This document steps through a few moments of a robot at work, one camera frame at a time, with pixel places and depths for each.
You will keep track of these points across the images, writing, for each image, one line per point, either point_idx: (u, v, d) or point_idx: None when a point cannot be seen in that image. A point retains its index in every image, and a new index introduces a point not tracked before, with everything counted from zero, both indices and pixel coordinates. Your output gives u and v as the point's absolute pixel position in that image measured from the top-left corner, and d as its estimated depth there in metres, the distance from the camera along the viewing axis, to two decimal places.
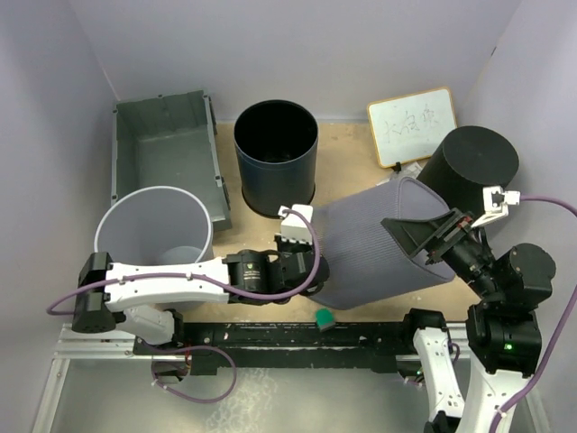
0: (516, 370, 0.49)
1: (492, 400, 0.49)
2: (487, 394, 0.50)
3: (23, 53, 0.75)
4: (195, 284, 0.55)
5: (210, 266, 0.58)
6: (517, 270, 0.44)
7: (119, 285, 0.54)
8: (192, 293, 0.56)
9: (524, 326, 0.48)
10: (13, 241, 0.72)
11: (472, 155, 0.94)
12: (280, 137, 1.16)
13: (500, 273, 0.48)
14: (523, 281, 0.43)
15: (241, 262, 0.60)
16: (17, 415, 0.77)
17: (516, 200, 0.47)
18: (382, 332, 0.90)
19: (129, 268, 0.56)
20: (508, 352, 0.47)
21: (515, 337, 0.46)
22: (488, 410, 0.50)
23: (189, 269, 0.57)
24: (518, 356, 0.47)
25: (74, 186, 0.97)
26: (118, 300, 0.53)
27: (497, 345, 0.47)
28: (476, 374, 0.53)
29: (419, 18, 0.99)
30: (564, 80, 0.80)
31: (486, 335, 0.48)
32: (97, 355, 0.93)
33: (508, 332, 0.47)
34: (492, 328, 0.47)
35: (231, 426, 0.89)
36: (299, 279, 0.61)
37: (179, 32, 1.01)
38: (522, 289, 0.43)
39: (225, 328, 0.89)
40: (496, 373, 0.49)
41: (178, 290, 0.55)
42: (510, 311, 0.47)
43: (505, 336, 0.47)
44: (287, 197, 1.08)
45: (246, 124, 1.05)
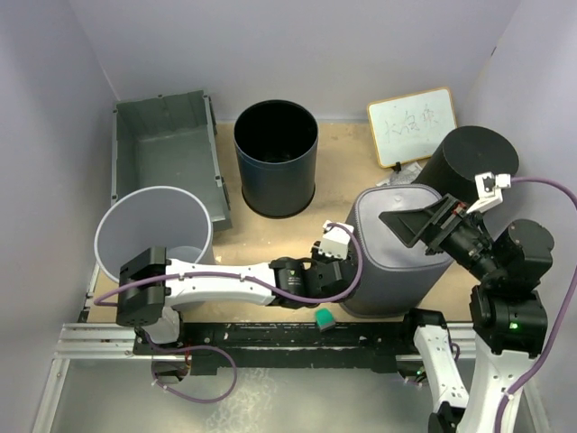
0: (522, 350, 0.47)
1: (498, 382, 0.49)
2: (493, 377, 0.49)
3: (23, 53, 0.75)
4: (246, 285, 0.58)
5: (259, 268, 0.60)
6: (516, 243, 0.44)
7: (178, 280, 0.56)
8: (242, 293, 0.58)
9: (528, 304, 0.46)
10: (13, 241, 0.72)
11: (472, 155, 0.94)
12: (280, 137, 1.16)
13: (499, 250, 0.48)
14: (523, 253, 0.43)
15: (284, 268, 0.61)
16: (17, 415, 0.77)
17: (507, 183, 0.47)
18: (382, 332, 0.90)
19: (185, 264, 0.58)
20: (513, 330, 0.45)
21: (520, 317, 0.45)
22: (495, 394, 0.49)
23: (240, 270, 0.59)
24: (524, 336, 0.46)
25: (74, 185, 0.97)
26: (178, 295, 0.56)
27: (502, 323, 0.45)
28: (480, 356, 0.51)
29: (420, 18, 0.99)
30: (564, 81, 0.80)
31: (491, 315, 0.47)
32: (97, 355, 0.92)
33: (513, 312, 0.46)
34: (498, 307, 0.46)
35: (231, 426, 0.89)
36: (335, 287, 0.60)
37: (179, 32, 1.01)
38: (523, 261, 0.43)
39: (225, 328, 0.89)
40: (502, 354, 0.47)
41: (231, 290, 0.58)
42: (513, 289, 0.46)
43: (510, 316, 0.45)
44: (287, 197, 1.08)
45: (246, 124, 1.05)
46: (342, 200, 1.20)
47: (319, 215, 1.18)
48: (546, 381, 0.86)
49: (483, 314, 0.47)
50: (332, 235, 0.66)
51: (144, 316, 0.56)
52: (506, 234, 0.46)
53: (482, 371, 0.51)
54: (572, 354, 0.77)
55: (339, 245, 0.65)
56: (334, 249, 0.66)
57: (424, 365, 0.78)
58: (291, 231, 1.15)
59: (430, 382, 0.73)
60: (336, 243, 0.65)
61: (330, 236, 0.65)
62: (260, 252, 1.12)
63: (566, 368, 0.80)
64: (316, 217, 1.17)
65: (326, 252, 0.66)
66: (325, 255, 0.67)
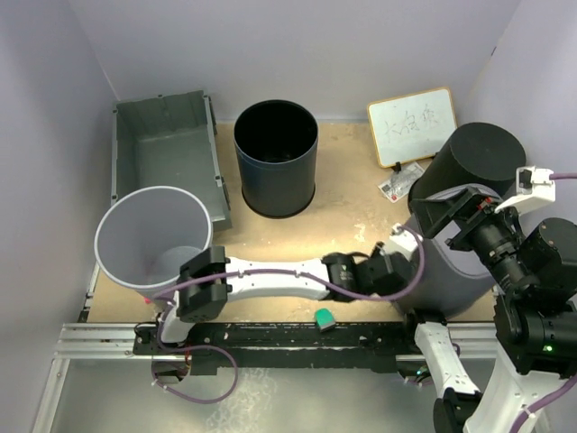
0: (553, 370, 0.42)
1: (518, 400, 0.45)
2: (514, 393, 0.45)
3: (24, 54, 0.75)
4: (301, 280, 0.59)
5: (314, 264, 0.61)
6: (550, 244, 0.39)
7: (239, 278, 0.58)
8: (297, 288, 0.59)
9: (564, 317, 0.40)
10: (14, 241, 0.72)
11: (480, 152, 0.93)
12: (280, 137, 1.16)
13: (530, 253, 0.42)
14: (560, 255, 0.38)
15: (335, 263, 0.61)
16: (18, 414, 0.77)
17: (542, 179, 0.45)
18: (382, 332, 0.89)
19: (243, 262, 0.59)
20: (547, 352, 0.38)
21: (556, 336, 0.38)
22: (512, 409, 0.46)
23: (295, 265, 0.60)
24: (558, 358, 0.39)
25: (75, 185, 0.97)
26: (239, 291, 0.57)
27: (535, 342, 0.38)
28: (505, 370, 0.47)
29: (419, 19, 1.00)
30: (564, 80, 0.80)
31: (522, 331, 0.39)
32: (97, 355, 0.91)
33: (548, 328, 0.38)
34: (531, 321, 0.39)
35: (231, 426, 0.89)
36: (387, 280, 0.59)
37: (179, 32, 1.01)
38: (560, 264, 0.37)
39: (225, 328, 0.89)
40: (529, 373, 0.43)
41: (287, 286, 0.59)
42: (546, 299, 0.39)
43: (545, 335, 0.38)
44: (287, 197, 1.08)
45: (246, 124, 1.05)
46: (342, 200, 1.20)
47: (319, 214, 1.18)
48: None
49: (511, 327, 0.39)
50: (399, 239, 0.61)
51: (205, 313, 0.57)
52: (536, 234, 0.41)
53: (503, 382, 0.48)
54: None
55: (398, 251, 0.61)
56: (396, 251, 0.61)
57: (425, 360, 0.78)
58: (290, 232, 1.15)
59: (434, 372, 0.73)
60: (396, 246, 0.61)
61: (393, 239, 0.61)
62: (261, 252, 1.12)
63: None
64: (316, 216, 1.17)
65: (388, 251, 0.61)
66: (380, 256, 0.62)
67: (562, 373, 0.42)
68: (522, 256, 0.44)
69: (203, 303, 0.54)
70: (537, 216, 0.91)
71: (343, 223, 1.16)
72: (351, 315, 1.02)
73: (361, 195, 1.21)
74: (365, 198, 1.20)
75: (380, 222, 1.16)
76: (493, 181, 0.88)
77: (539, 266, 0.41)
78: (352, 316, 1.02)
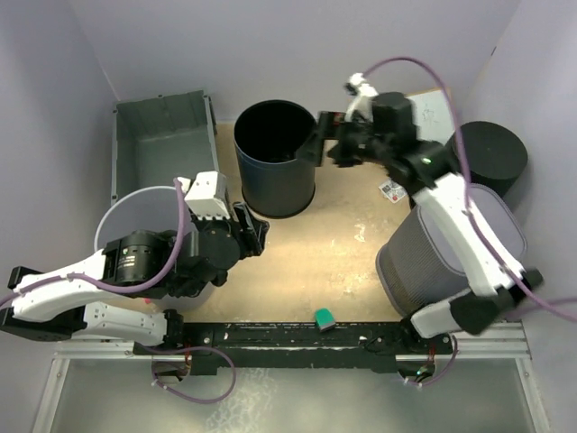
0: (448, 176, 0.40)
1: (453, 207, 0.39)
2: (448, 207, 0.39)
3: (23, 55, 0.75)
4: (74, 285, 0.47)
5: (94, 261, 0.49)
6: (379, 104, 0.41)
7: (23, 298, 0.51)
8: (75, 295, 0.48)
9: (427, 145, 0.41)
10: (15, 242, 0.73)
11: (482, 151, 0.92)
12: (280, 137, 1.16)
13: (377, 120, 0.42)
14: (391, 107, 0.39)
15: (118, 249, 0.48)
16: (17, 414, 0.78)
17: (359, 78, 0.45)
18: (383, 332, 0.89)
19: (30, 279, 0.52)
20: (433, 168, 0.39)
21: (426, 152, 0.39)
22: (460, 221, 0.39)
23: (71, 267, 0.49)
24: (443, 170, 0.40)
25: (75, 186, 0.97)
26: (22, 312, 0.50)
27: (418, 162, 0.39)
28: (432, 209, 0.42)
29: (418, 20, 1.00)
30: (563, 79, 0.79)
31: (409, 168, 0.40)
32: (98, 355, 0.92)
33: (420, 154, 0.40)
34: (406, 157, 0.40)
35: (231, 425, 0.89)
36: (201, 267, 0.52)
37: (178, 32, 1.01)
38: (394, 113, 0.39)
39: (225, 328, 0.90)
40: (436, 182, 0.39)
41: (65, 296, 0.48)
42: (408, 140, 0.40)
43: (420, 157, 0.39)
44: (288, 197, 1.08)
45: (246, 124, 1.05)
46: (342, 200, 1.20)
47: (319, 215, 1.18)
48: (544, 380, 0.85)
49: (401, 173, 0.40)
50: (194, 193, 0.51)
51: (39, 331, 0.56)
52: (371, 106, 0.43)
53: (436, 214, 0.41)
54: (568, 350, 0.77)
55: (209, 205, 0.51)
56: (206, 208, 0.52)
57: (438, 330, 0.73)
58: (289, 231, 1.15)
59: (437, 306, 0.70)
60: (202, 202, 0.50)
61: (192, 198, 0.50)
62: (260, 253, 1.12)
63: (563, 367, 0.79)
64: (316, 216, 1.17)
65: (206, 216, 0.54)
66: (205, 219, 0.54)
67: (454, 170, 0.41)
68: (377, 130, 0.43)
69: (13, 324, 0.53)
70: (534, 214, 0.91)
71: (342, 223, 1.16)
72: (351, 315, 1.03)
73: (361, 195, 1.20)
74: (365, 198, 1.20)
75: (380, 222, 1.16)
76: (497, 179, 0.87)
77: (388, 126, 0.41)
78: (353, 316, 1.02)
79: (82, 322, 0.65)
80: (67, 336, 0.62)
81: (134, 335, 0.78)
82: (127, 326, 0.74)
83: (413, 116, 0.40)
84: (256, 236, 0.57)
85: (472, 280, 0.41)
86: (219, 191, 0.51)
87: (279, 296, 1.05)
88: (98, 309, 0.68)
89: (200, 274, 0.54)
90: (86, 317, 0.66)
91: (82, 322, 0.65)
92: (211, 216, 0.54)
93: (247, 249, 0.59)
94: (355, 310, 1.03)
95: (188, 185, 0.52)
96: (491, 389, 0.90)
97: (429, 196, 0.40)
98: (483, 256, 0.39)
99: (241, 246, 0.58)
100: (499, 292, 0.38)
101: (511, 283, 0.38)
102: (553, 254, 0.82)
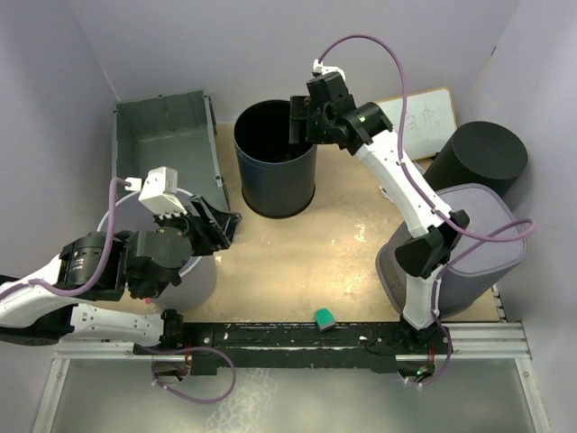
0: (383, 132, 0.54)
1: (390, 161, 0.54)
2: (385, 161, 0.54)
3: (23, 56, 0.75)
4: (35, 291, 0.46)
5: (52, 264, 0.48)
6: (315, 80, 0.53)
7: None
8: (39, 299, 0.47)
9: (361, 108, 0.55)
10: (15, 243, 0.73)
11: (481, 151, 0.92)
12: (279, 138, 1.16)
13: (318, 96, 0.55)
14: (324, 80, 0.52)
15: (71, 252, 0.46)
16: (17, 413, 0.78)
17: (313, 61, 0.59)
18: (383, 332, 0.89)
19: (6, 285, 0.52)
20: (367, 128, 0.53)
21: (361, 113, 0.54)
22: (395, 171, 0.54)
23: (38, 271, 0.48)
24: (376, 126, 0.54)
25: (75, 186, 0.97)
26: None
27: (356, 124, 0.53)
28: (371, 166, 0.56)
29: (417, 21, 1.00)
30: (563, 79, 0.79)
31: (348, 126, 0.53)
32: (97, 355, 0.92)
33: (356, 115, 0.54)
34: (345, 118, 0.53)
35: (231, 426, 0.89)
36: (151, 269, 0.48)
37: (178, 31, 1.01)
38: (325, 84, 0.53)
39: (225, 328, 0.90)
40: (373, 140, 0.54)
41: (32, 301, 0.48)
42: (343, 109, 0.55)
43: (357, 116, 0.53)
44: (288, 197, 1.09)
45: (246, 124, 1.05)
46: (342, 200, 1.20)
47: (319, 215, 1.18)
48: (544, 381, 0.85)
49: (343, 131, 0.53)
50: (145, 193, 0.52)
51: (22, 336, 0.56)
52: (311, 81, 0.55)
53: (377, 165, 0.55)
54: (569, 351, 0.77)
55: (162, 202, 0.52)
56: (163, 206, 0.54)
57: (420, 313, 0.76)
58: (289, 231, 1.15)
59: (411, 292, 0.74)
60: (154, 199, 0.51)
61: (142, 197, 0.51)
62: (261, 253, 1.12)
63: (563, 368, 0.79)
64: (316, 216, 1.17)
65: (166, 215, 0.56)
66: (166, 216, 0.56)
67: (388, 127, 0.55)
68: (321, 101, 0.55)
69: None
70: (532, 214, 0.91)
71: (342, 223, 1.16)
72: (351, 315, 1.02)
73: (361, 195, 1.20)
74: (365, 198, 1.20)
75: (380, 222, 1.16)
76: (496, 178, 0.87)
77: (327, 96, 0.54)
78: (353, 316, 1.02)
79: (69, 326, 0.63)
80: (55, 339, 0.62)
81: (127, 336, 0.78)
82: (117, 327, 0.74)
83: (343, 88, 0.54)
84: (221, 232, 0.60)
85: (409, 220, 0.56)
86: (169, 187, 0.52)
87: (279, 296, 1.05)
88: (86, 313, 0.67)
89: (152, 275, 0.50)
90: (73, 320, 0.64)
91: (70, 326, 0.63)
92: (170, 214, 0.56)
93: (214, 243, 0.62)
94: (355, 310, 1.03)
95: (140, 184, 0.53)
96: (491, 388, 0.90)
97: (371, 152, 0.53)
98: (416, 200, 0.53)
99: (208, 241, 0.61)
100: (431, 231, 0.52)
101: (441, 223, 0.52)
102: (552, 253, 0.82)
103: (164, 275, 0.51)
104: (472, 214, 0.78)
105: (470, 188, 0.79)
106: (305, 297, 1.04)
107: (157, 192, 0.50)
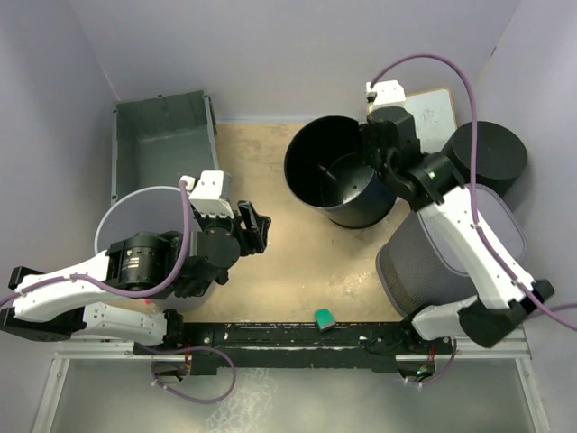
0: (453, 189, 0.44)
1: (463, 224, 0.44)
2: (457, 222, 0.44)
3: (24, 57, 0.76)
4: (77, 286, 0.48)
5: (96, 261, 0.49)
6: (381, 122, 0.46)
7: (23, 299, 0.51)
8: (79, 295, 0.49)
9: (430, 161, 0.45)
10: (16, 242, 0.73)
11: (482, 152, 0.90)
12: (326, 151, 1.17)
13: (382, 139, 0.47)
14: (391, 124, 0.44)
15: (123, 251, 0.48)
16: (18, 413, 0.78)
17: (369, 87, 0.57)
18: (383, 332, 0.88)
19: (31, 279, 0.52)
20: (438, 185, 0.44)
21: (430, 168, 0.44)
22: (469, 236, 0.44)
23: (75, 267, 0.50)
24: (444, 184, 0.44)
25: (76, 186, 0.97)
26: (22, 313, 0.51)
27: (425, 180, 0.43)
28: (436, 225, 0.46)
29: (417, 21, 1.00)
30: (563, 79, 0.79)
31: (414, 182, 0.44)
32: (98, 355, 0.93)
33: (424, 170, 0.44)
34: (410, 172, 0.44)
35: (231, 426, 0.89)
36: (201, 268, 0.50)
37: (178, 32, 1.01)
38: (393, 130, 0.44)
39: (225, 328, 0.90)
40: (444, 198, 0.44)
41: (68, 296, 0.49)
42: (409, 157, 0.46)
43: (425, 172, 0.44)
44: (369, 209, 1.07)
45: (295, 156, 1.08)
46: None
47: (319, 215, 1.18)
48: (544, 381, 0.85)
49: (407, 188, 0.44)
50: (198, 193, 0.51)
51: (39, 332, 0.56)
52: (371, 120, 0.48)
53: (445, 227, 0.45)
54: (569, 351, 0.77)
55: (215, 205, 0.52)
56: (211, 207, 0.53)
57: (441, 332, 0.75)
58: (289, 231, 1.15)
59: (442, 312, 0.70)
60: (206, 203, 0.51)
61: (197, 198, 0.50)
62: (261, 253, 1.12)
63: (563, 368, 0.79)
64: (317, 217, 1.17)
65: (210, 215, 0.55)
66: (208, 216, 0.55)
67: (458, 184, 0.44)
68: (387, 146, 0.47)
69: (14, 326, 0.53)
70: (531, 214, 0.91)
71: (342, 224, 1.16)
72: (351, 315, 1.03)
73: None
74: None
75: (380, 222, 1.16)
76: (496, 179, 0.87)
77: (390, 142, 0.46)
78: (353, 316, 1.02)
79: (82, 323, 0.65)
80: (67, 336, 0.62)
81: (134, 336, 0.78)
82: (126, 326, 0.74)
83: (413, 134, 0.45)
84: (259, 234, 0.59)
85: (481, 289, 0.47)
86: (224, 191, 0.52)
87: (279, 297, 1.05)
88: (97, 309, 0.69)
89: (202, 274, 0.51)
90: (85, 317, 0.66)
91: (83, 323, 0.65)
92: (215, 216, 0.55)
93: (250, 246, 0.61)
94: (356, 309, 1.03)
95: (193, 183, 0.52)
96: (492, 389, 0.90)
97: (443, 213, 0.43)
98: (495, 271, 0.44)
99: (244, 244, 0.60)
100: (512, 306, 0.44)
101: (522, 296, 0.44)
102: (553, 254, 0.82)
103: (208, 276, 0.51)
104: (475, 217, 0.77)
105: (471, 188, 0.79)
106: (305, 297, 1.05)
107: (215, 195, 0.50)
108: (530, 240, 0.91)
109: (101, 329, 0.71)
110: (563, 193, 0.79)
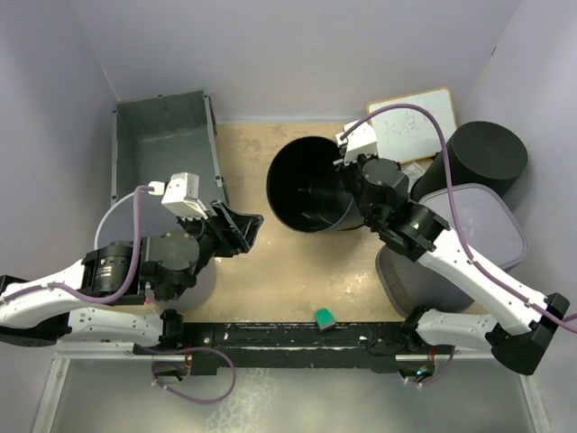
0: (439, 235, 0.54)
1: (462, 261, 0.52)
2: (454, 261, 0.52)
3: (24, 57, 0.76)
4: (54, 294, 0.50)
5: (73, 269, 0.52)
6: (378, 184, 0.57)
7: (6, 306, 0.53)
8: (58, 303, 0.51)
9: (416, 215, 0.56)
10: (16, 241, 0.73)
11: (482, 151, 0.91)
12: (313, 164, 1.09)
13: (375, 194, 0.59)
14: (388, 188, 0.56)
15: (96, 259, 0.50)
16: (17, 413, 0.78)
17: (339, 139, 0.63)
18: (383, 332, 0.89)
19: (13, 287, 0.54)
20: (425, 234, 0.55)
21: (416, 221, 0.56)
22: (470, 271, 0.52)
23: (54, 276, 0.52)
24: (433, 234, 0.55)
25: (75, 186, 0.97)
26: (4, 318, 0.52)
27: (413, 233, 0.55)
28: (440, 268, 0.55)
29: (417, 21, 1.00)
30: (564, 79, 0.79)
31: (403, 236, 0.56)
32: (98, 355, 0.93)
33: (413, 224, 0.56)
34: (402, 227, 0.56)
35: (232, 425, 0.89)
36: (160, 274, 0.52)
37: (178, 32, 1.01)
38: (392, 191, 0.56)
39: (225, 328, 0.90)
40: (435, 245, 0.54)
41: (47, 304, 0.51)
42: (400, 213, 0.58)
43: (412, 225, 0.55)
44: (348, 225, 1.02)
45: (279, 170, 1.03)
46: None
47: None
48: (544, 380, 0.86)
49: (400, 243, 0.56)
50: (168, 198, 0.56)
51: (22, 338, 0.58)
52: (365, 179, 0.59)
53: (447, 268, 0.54)
54: (569, 352, 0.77)
55: (185, 206, 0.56)
56: (185, 209, 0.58)
57: (458, 342, 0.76)
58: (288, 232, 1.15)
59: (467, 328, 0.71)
60: (176, 205, 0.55)
61: (167, 201, 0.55)
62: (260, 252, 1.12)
63: (563, 368, 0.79)
64: None
65: (187, 217, 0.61)
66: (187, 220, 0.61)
67: (445, 227, 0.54)
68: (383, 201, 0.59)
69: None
70: (531, 215, 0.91)
71: None
72: (351, 315, 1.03)
73: None
74: None
75: None
76: (497, 178, 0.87)
77: (386, 198, 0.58)
78: (353, 316, 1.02)
79: (67, 327, 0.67)
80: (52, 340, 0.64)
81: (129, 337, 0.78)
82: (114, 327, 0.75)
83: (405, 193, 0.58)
84: (240, 236, 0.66)
85: (503, 319, 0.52)
86: (190, 191, 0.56)
87: (279, 297, 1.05)
88: (83, 314, 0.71)
89: (167, 280, 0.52)
90: (70, 321, 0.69)
91: (68, 326, 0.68)
92: (191, 217, 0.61)
93: (233, 246, 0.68)
94: (356, 310, 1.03)
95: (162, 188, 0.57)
96: (492, 389, 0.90)
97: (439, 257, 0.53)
98: (507, 298, 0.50)
99: (228, 245, 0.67)
100: (534, 327, 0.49)
101: (540, 316, 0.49)
102: (552, 254, 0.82)
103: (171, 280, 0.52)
104: (476, 216, 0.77)
105: (465, 188, 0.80)
106: (305, 297, 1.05)
107: (180, 197, 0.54)
108: (530, 241, 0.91)
109: (90, 332, 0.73)
110: (563, 193, 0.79)
